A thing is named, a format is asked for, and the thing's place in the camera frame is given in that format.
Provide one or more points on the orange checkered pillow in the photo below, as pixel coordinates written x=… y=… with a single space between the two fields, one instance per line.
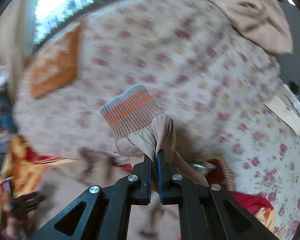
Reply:
x=55 y=65

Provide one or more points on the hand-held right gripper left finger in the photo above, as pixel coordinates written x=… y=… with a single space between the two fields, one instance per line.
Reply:
x=146 y=180

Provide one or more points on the window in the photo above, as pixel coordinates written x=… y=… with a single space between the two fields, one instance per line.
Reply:
x=65 y=2

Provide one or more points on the floral bed sheet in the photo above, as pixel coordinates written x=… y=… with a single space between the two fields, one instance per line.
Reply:
x=170 y=55

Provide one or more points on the red and orange printed blanket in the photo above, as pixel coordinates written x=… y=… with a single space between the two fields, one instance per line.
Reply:
x=250 y=201

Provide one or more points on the beige jacket with striped cuffs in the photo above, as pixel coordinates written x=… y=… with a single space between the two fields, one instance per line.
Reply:
x=137 y=120

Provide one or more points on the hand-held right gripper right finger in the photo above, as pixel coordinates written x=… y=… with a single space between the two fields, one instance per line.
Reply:
x=160 y=172

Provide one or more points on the flat cardboard piece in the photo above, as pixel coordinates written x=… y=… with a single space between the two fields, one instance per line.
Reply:
x=285 y=115

